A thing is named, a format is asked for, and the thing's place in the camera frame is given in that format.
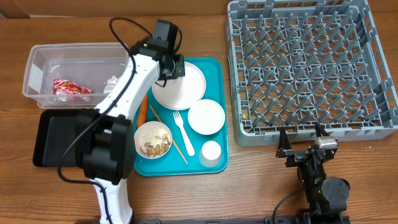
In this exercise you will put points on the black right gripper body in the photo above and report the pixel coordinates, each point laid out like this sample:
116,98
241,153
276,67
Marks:
298,157

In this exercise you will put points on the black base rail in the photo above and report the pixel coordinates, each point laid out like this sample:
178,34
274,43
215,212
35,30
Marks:
266,220

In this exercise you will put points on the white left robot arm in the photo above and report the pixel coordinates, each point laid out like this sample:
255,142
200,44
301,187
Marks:
104,144

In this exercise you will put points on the black tray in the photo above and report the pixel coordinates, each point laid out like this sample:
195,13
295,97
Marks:
57,130

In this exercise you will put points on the white plastic fork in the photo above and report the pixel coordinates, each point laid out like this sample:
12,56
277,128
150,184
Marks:
179,122

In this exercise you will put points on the red snack wrapper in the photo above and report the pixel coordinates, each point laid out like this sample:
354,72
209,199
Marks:
65,88

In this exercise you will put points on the white empty bowl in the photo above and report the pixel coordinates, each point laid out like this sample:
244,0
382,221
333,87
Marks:
206,117

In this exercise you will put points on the grey dishwasher rack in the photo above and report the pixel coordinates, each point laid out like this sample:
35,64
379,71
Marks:
296,64

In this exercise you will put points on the orange carrot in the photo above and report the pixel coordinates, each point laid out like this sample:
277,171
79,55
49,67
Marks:
142,114

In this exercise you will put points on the bowl with rice and nuts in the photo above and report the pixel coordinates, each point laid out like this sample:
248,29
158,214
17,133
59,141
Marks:
153,140

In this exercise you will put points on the large white plate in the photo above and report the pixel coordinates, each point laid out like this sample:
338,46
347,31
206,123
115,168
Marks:
183,92

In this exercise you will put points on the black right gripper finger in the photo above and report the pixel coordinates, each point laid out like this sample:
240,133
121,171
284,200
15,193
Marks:
284,143
320,131

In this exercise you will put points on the frosted white cup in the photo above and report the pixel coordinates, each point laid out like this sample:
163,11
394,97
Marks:
210,154

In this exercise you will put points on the teal plastic tray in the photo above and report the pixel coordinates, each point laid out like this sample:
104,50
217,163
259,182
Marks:
177,161

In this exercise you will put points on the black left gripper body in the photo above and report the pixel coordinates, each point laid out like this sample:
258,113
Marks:
178,69

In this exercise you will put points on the clear plastic bin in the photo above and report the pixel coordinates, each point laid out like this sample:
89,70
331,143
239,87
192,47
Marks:
89,65

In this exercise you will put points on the white napkin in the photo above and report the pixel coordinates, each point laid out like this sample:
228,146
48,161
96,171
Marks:
111,83

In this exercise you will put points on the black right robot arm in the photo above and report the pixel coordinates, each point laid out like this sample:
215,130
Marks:
326,196

